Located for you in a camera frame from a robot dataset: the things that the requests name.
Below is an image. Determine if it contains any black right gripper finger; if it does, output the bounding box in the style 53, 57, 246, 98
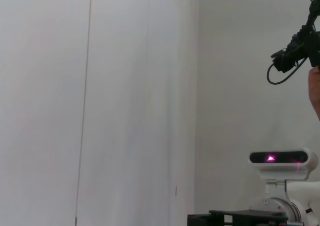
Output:
187, 214, 226, 226

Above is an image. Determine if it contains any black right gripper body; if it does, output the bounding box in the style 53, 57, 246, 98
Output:
208, 210, 288, 226

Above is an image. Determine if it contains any tan brown rounded object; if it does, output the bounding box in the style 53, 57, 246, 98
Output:
307, 66, 320, 122

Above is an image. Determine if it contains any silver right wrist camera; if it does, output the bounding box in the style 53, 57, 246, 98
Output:
248, 148, 319, 199

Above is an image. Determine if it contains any black looped rig cable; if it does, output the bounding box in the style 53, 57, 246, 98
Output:
266, 57, 309, 85

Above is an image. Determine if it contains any black camera rig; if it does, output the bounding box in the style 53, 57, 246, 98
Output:
270, 0, 320, 74

